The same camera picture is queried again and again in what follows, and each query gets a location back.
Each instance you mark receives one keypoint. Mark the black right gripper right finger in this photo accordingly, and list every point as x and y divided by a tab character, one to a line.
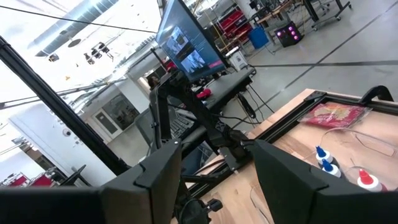
280	186

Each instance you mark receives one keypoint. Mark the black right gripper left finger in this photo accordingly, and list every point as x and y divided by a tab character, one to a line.
155	186

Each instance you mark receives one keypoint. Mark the blue-capped glue bottle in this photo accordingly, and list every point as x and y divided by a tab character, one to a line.
330	169
323	155

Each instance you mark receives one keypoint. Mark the red-capped glue bottle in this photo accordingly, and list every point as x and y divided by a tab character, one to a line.
368	182

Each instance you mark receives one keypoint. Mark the red snack packet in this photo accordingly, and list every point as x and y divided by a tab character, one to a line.
332	115

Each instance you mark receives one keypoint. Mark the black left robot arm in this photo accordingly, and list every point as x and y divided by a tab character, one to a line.
192	109

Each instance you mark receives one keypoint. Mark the black keyboard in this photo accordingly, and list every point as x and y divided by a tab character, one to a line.
182	126

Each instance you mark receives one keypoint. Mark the black power strip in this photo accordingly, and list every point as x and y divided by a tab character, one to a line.
247	105

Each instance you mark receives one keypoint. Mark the clear plastic container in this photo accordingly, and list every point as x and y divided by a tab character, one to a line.
373	146

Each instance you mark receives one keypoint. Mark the person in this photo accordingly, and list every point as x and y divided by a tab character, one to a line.
152	82

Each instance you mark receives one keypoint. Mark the small red object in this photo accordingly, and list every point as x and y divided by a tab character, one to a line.
203	93

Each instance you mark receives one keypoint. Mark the dark computer desk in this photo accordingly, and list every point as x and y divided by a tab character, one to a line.
227	87

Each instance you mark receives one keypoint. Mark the white box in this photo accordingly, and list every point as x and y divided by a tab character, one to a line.
237	60

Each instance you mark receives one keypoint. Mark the computer monitor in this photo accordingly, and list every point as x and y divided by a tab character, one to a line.
186	43

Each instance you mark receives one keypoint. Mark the blue bin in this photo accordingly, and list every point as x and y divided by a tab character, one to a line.
258	37

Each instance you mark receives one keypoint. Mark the black computer pink lights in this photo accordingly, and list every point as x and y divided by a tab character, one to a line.
289	34

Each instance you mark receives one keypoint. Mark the red storage bin shelf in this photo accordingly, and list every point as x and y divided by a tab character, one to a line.
236	25

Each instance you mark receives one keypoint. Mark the black frame upright strut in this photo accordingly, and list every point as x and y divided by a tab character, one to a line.
62	109

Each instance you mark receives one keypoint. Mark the silver ceiling duct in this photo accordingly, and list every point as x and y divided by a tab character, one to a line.
71	25

